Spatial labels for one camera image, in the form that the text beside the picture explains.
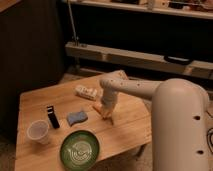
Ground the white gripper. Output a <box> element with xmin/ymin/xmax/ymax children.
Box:
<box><xmin>96</xmin><ymin>89</ymin><xmax>118</xmax><ymax>119</ymax></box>

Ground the white plastic bottle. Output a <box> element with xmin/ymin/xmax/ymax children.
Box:
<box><xmin>75</xmin><ymin>85</ymin><xmax>99</xmax><ymax>101</ymax></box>

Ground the green patterned bowl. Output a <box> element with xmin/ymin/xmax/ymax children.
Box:
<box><xmin>59</xmin><ymin>130</ymin><xmax>100</xmax><ymax>171</ymax></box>

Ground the black rectangular block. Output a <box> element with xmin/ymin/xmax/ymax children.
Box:
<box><xmin>47</xmin><ymin>106</ymin><xmax>60</xmax><ymax>129</ymax></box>

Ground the clear plastic cup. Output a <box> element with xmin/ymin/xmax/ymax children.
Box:
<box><xmin>27</xmin><ymin>120</ymin><xmax>50</xmax><ymax>145</ymax></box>

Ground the upper wooden shelf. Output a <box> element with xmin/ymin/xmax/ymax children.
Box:
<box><xmin>61</xmin><ymin>0</ymin><xmax>213</xmax><ymax>20</ymax></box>

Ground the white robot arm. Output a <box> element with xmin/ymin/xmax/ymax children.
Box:
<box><xmin>98</xmin><ymin>71</ymin><xmax>210</xmax><ymax>171</ymax></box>

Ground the metal pole stand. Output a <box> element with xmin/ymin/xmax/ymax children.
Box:
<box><xmin>67</xmin><ymin>0</ymin><xmax>79</xmax><ymax>46</ymax></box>

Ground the blue sponge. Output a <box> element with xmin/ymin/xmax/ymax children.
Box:
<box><xmin>67</xmin><ymin>111</ymin><xmax>88</xmax><ymax>126</ymax></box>

